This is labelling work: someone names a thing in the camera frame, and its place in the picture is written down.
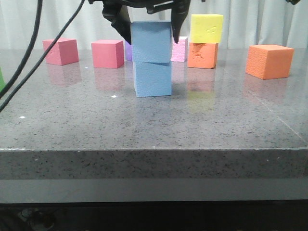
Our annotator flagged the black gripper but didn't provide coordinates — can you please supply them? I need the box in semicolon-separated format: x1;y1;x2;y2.
102;0;191;45

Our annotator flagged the black cable inner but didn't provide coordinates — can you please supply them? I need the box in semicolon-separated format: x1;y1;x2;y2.
0;0;86;113

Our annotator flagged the yellow foam cube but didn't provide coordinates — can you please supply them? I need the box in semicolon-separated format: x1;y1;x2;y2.
190;14;224;43

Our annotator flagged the black cable outer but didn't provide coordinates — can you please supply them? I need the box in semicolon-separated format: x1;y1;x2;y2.
0;0;43;99

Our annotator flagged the small purple foam cube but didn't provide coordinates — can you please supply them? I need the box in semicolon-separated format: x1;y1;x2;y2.
125;41;132;61

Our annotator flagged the smooth orange foam cube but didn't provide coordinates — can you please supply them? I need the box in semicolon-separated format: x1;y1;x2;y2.
245;44;295;80

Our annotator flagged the dented orange foam cube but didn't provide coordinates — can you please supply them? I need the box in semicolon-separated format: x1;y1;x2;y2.
187;42;218;69

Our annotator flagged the black cable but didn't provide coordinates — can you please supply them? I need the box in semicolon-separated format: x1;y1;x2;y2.
0;0;86;113
0;0;43;99

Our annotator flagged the light blue foam cube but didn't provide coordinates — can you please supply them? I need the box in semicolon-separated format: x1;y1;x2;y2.
133;62;172;97

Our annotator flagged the light pink foam cube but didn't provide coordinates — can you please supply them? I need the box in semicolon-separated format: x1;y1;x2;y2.
171;36;188;62

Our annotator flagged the red pink foam cube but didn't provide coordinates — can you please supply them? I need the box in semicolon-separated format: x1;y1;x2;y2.
91;39;124;68

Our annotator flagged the dark red foam cube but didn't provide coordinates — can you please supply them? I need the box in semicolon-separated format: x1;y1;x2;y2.
45;38;79;65

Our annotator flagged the green foam cube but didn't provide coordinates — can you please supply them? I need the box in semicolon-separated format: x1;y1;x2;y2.
0;69;6;92

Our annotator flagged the grey pleated curtain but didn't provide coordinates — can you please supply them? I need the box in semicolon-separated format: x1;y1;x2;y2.
0;0;308;50

